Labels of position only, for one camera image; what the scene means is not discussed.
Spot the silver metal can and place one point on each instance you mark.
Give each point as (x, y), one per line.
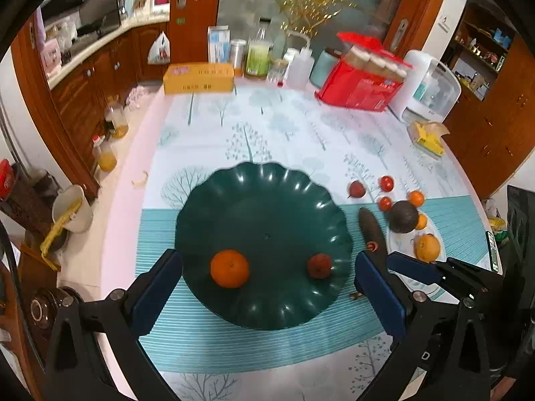
(237, 55)

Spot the oil bottle on floor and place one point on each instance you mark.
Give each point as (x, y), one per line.
(115, 118)
(102, 151)

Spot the dark green scalloped plate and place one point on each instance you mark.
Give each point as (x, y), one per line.
(277, 218)

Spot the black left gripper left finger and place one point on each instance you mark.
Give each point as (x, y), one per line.
(75, 367)

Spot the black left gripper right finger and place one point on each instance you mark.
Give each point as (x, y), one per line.
(445, 340)

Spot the red tomato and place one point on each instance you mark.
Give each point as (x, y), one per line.
(384, 204)
(387, 183)

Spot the blue white carton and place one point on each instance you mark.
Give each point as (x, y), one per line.
(218, 43)

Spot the teal striped table mat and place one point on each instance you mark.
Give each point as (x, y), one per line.
(189, 338)

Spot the yellow tissue pack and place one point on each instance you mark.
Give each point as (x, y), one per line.
(428, 136)

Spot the large yellow orange with sticker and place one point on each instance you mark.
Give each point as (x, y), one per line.
(427, 248)

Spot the large mandarin orange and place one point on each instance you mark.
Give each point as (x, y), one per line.
(229, 269)

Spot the red plastic package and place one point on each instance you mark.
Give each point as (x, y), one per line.
(366, 77)

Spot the yellow cardboard box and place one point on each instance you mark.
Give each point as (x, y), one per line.
(196, 77)

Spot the tree pattern tablecloth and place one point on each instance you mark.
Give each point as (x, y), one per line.
(179, 141)

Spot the dark avocado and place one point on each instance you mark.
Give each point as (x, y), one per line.
(403, 217)

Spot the small orange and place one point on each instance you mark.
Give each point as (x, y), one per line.
(422, 222)
(416, 198)

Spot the white storage appliance box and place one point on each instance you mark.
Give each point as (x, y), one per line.
(429, 92)

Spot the small glass jar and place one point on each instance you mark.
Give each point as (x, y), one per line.
(277, 70)

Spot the round white floral placemat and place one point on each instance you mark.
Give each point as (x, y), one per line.
(404, 243)

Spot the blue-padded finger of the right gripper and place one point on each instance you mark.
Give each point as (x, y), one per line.
(425, 273)

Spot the green label glass bottle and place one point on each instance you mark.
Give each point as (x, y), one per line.
(258, 51)

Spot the dark red wrinkled fruit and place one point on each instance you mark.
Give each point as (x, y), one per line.
(356, 189)

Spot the white bucket on floor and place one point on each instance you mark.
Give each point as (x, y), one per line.
(72, 211)

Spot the smartphone on table edge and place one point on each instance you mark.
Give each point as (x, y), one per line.
(493, 252)

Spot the red lychee fruit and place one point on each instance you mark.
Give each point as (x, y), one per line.
(319, 266)

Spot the white squeeze bottle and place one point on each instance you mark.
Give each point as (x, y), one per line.
(300, 69)

